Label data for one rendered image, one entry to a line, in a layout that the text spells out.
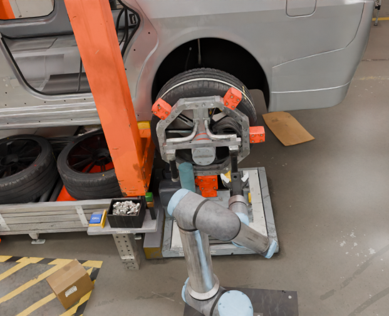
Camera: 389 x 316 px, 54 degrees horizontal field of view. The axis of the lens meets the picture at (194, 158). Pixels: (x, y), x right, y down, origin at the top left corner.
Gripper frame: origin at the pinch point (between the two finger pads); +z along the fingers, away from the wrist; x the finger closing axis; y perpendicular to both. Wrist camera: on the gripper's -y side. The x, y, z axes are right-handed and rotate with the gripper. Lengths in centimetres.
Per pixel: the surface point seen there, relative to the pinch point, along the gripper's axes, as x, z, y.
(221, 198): -11, 40, 59
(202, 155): -17.6, 11.9, -3.7
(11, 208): -156, 26, 41
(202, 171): -20.1, 26.4, 20.8
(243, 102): 8.4, 34.8, -21.6
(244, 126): 7.6, 26.0, -11.1
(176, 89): -29, 36, -33
